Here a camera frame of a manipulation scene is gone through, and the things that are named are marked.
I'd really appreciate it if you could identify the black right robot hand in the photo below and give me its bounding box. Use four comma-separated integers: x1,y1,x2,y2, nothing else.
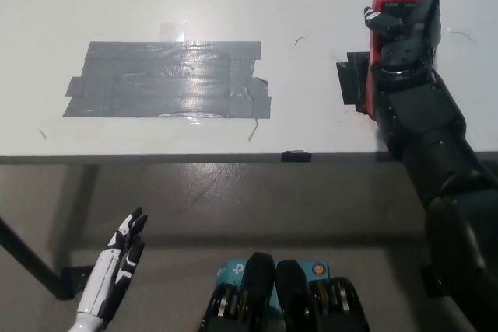
363,0,444,84

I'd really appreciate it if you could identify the black and teal robot body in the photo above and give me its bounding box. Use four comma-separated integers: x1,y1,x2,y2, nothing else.
200,250,370,332

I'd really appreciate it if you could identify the black metal table leg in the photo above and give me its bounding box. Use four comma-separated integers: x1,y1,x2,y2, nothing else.
0,215,65,300

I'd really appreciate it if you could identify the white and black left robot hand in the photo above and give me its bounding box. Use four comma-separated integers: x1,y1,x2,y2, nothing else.
75,207,149,321

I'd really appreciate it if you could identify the red multimeter with black stand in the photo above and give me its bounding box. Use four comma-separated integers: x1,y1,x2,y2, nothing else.
365,0,422,120

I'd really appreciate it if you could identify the grey duct tape patch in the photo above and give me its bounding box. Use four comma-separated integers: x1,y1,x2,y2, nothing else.
62,40,272,119

